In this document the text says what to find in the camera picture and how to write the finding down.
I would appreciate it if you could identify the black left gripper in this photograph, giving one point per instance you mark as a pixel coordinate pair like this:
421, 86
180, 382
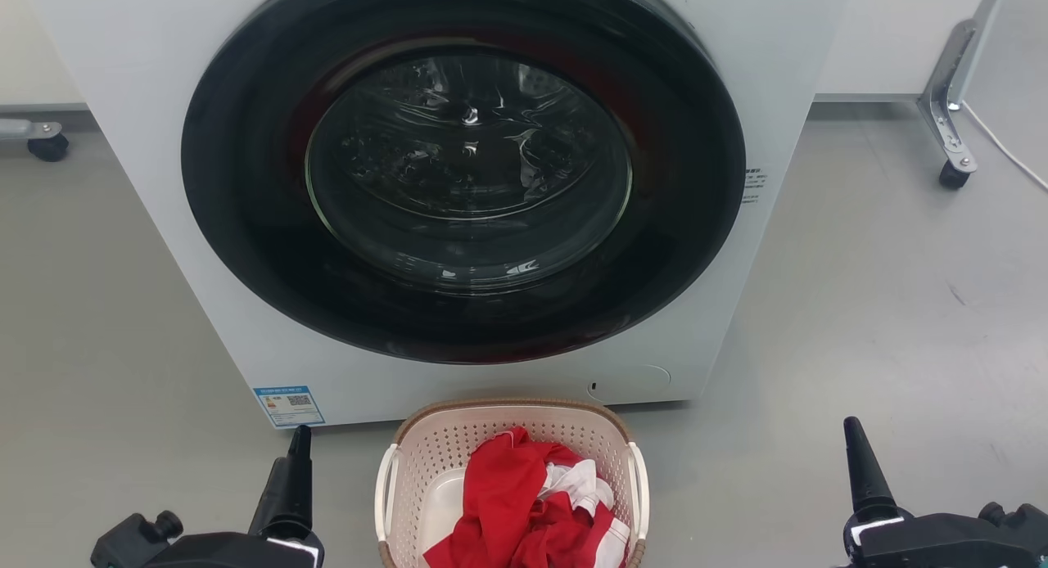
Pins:
213, 550

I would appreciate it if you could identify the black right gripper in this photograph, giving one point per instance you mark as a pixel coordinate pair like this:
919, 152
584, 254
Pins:
950, 543

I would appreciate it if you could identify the beige perforated laundry basket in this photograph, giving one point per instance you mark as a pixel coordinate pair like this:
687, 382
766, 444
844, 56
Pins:
434, 453

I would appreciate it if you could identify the blue energy label sticker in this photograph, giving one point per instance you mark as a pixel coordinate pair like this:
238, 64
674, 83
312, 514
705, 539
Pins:
288, 406

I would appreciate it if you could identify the red garment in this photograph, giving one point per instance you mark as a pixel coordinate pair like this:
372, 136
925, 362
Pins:
499, 502

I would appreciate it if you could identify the round white filter cover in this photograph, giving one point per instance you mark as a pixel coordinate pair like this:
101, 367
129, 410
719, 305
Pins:
634, 383

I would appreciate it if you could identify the black round washer door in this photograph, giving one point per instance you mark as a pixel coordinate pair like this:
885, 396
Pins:
246, 224

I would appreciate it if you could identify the white garment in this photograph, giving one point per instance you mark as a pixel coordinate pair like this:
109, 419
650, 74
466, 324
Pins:
583, 480

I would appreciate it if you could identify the small printed text sticker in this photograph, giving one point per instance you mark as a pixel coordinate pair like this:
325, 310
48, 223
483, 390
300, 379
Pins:
754, 186

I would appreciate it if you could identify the black caster wheel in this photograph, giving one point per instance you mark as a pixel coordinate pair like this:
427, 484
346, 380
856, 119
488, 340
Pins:
48, 148
954, 175

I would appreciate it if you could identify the white front-load washing machine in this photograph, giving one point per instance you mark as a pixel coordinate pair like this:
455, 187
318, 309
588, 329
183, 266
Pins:
147, 142

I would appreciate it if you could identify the long silver metal leg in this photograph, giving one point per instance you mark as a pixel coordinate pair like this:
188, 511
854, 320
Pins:
950, 85

